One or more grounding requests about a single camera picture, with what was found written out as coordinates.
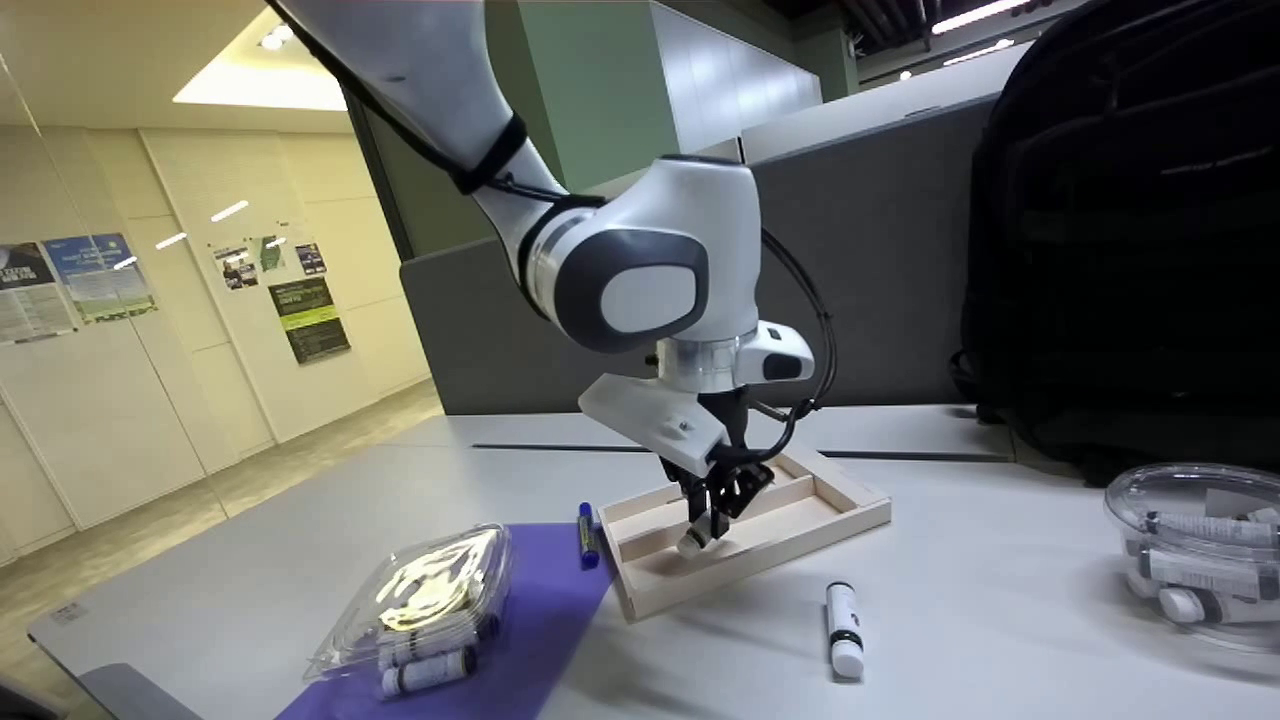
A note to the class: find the small photo wall poster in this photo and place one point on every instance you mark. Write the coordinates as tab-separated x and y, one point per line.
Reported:
237	269

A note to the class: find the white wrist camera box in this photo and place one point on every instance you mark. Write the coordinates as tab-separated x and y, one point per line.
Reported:
653	423

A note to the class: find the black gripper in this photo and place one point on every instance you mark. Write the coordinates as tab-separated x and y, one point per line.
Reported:
728	473

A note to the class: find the small green wall poster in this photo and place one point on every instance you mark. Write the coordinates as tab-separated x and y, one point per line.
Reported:
270	254

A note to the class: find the clear plastic container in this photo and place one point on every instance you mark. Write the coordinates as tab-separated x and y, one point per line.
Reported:
421	602

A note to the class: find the blue green wall poster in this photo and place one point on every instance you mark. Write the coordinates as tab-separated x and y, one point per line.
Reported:
101	278

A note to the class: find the light wooden tray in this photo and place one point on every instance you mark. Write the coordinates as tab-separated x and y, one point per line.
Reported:
784	532

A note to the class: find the ceiling light panel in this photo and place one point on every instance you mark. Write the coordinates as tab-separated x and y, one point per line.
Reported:
253	73

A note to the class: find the small dark wall poster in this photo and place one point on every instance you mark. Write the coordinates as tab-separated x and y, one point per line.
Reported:
310	259

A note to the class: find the dark grey flat object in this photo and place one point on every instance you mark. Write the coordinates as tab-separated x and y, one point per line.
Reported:
142	695

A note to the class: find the small blue bottle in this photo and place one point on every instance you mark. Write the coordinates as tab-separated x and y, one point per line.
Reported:
585	532

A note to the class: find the black green wall poster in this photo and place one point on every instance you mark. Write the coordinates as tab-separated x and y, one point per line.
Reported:
310	320

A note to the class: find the clear glass bowl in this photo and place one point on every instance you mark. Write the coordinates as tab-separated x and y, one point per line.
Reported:
1202	566

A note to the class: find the black backpack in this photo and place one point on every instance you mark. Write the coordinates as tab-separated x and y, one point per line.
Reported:
1134	226

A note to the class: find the white bottle with dark cap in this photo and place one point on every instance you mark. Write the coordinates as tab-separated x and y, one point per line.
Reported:
430	670
433	636

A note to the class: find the purple mat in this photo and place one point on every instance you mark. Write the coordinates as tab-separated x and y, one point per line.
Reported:
527	641

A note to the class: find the grey white wall poster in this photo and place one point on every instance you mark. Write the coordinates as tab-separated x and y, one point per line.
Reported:
31	293

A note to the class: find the grey partition wall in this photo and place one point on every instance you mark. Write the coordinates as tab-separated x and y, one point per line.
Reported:
880	266

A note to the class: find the white bottle in bowl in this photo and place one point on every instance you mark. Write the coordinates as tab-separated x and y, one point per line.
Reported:
1202	528
1202	577

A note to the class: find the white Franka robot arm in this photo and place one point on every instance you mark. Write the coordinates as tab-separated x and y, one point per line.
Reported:
642	266

